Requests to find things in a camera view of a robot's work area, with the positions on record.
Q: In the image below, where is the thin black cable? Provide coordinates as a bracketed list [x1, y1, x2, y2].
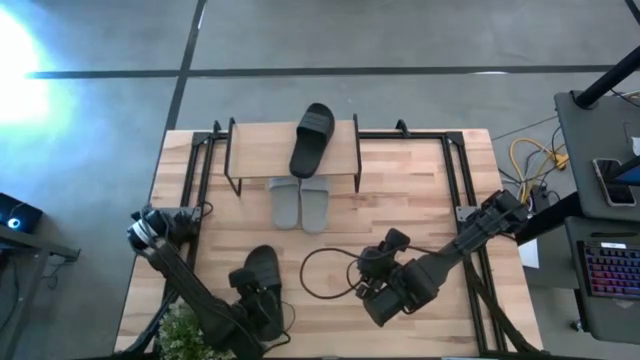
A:
[271, 298, 298, 352]

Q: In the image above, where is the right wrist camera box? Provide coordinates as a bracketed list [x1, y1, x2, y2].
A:
[382, 227, 412, 254]

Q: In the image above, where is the yellow cable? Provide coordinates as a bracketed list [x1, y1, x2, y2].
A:
[508, 136, 570, 202]

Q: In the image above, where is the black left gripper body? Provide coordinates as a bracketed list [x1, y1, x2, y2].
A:
[234, 287, 282, 345]

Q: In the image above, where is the backlit keyboard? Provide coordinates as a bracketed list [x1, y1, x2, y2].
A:
[578, 240, 640, 301]

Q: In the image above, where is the black support beam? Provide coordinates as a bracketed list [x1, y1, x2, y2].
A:
[513, 191, 585, 247]

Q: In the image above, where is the wooden shelf with black frame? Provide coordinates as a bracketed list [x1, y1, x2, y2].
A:
[223, 113, 363, 198]

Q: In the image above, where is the green artificial plant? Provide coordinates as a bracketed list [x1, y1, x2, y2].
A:
[156, 298, 237, 360]

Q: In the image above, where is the black diagonal brace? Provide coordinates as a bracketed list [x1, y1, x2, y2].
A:
[117, 287, 180, 360]
[464, 269, 550, 358]

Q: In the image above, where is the grey side desk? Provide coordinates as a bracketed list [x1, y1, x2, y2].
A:
[553, 89, 640, 224]

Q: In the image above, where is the black device with blue light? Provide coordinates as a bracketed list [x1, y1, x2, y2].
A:
[0, 192, 45, 235]

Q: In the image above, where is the grey keyboard desk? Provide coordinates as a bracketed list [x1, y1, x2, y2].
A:
[563, 215, 640, 347]

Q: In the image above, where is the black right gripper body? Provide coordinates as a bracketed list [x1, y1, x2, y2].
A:
[363, 258, 442, 329]

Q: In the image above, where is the black rubber slide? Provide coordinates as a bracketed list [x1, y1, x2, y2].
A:
[243, 244, 285, 342]
[288, 102, 337, 180]

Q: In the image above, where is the black aluminium table frame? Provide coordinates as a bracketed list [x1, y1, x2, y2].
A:
[178, 118, 507, 357]

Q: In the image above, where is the grey rubber slide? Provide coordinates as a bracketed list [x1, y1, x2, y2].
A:
[268, 175, 302, 231]
[298, 175, 332, 235]

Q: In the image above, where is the grey metal stand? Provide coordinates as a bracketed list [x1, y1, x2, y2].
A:
[0, 224, 82, 360]

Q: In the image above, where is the black round pole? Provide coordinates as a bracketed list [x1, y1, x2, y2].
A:
[573, 45, 640, 110]

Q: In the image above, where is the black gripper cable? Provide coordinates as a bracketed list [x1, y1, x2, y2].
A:
[299, 246, 386, 301]

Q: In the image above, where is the white paper sheet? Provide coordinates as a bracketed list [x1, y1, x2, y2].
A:
[516, 237, 541, 270]

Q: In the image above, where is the black smartphone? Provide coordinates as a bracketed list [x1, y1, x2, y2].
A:
[592, 157, 638, 208]

